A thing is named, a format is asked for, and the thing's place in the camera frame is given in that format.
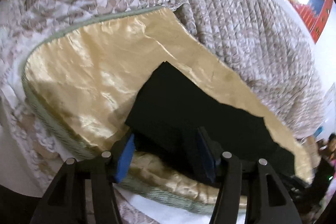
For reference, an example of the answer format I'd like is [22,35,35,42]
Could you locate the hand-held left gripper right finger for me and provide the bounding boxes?
[196,126,302,224]

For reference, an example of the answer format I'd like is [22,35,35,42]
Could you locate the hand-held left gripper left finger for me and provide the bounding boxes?
[30,132,136,224]

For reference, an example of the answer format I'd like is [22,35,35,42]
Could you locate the black pants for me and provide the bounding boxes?
[125,61,297,180]

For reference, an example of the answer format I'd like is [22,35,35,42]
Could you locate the beige satin blanket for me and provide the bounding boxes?
[21,7,315,215]

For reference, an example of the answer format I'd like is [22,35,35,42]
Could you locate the white quilted floral bedspread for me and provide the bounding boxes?
[0,0,329,224]

